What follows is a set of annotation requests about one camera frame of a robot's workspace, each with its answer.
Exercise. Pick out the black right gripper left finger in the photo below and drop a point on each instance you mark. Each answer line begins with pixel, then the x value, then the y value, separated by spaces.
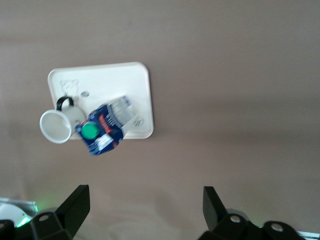
pixel 62 220

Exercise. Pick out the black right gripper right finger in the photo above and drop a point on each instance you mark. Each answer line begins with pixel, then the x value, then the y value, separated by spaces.
pixel 220 225

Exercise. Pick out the blue milk carton green cap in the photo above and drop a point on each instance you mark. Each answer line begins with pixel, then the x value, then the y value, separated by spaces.
pixel 110 125

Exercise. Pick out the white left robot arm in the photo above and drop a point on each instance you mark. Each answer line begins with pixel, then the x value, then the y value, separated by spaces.
pixel 10 213

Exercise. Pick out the cream rabbit print tray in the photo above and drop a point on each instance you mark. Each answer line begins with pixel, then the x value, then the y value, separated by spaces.
pixel 112 80

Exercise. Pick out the brown paper table cover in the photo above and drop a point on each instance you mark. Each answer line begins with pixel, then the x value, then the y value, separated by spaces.
pixel 225 100

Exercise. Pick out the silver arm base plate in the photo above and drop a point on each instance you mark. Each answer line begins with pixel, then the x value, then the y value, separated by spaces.
pixel 25 202
pixel 308 235

